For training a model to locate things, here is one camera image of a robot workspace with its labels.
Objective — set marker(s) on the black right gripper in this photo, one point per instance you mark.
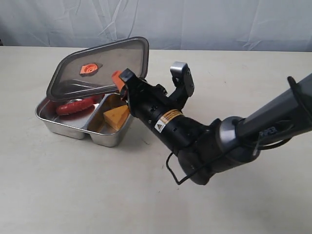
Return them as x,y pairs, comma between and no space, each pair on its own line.
148,103

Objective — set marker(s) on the yellow cheese wedge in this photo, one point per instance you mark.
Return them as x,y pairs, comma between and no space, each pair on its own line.
116,117

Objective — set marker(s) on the dark transparent lid orange seal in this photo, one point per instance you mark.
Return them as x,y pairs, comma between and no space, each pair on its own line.
89,71

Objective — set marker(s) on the red sausage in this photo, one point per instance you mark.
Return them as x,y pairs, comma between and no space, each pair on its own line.
76,106

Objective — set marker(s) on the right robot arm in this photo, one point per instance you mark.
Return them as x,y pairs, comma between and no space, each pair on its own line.
205,150

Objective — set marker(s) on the steel two-compartment lunch box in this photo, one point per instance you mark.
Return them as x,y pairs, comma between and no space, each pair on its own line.
88,122

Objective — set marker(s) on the white fabric backdrop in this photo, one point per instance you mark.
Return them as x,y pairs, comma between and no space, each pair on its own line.
246,25

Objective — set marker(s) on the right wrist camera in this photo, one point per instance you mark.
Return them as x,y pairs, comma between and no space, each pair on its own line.
183,82

